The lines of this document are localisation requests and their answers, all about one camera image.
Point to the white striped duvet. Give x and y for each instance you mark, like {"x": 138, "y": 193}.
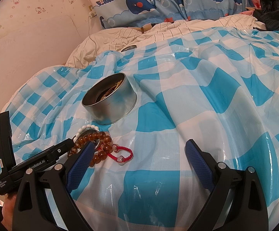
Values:
{"x": 173, "y": 30}

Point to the round metal tin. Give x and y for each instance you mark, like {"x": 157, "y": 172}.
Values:
{"x": 116, "y": 108}

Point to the small round metal lid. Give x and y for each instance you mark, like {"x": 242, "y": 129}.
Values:
{"x": 129, "y": 48}

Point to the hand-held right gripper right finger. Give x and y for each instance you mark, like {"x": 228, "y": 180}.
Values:
{"x": 199, "y": 162}

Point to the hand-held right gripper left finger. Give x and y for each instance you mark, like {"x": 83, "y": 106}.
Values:
{"x": 81, "y": 163}

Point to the whale print curtain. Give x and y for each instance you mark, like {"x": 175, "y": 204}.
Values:
{"x": 154, "y": 4}

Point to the person's left hand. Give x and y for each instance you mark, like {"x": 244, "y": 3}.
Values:
{"x": 8, "y": 211}

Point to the dark clothing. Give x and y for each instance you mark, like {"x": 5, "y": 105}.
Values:
{"x": 271, "y": 12}

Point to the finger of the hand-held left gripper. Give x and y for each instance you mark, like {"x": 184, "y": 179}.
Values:
{"x": 62, "y": 149}

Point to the blue checkered plastic sheet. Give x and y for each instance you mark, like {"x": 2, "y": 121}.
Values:
{"x": 202, "y": 101}

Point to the pink cloth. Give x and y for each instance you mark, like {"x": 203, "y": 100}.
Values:
{"x": 250, "y": 8}

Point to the white wall plug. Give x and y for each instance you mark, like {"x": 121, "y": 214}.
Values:
{"x": 91, "y": 10}

